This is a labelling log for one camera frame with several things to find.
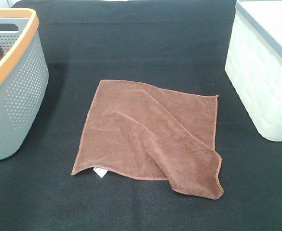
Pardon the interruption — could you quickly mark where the grey perforated laundry basket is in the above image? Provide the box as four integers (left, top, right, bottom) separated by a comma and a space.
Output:
0, 8, 49, 160

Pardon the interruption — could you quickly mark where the black table cloth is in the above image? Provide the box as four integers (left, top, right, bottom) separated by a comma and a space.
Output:
0, 0, 282, 231

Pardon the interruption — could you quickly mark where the white plastic storage bin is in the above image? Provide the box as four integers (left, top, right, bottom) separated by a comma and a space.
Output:
225, 0, 282, 141

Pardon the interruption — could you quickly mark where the brown microfibre towel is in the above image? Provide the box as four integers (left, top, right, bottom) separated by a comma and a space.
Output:
72, 80, 224, 200

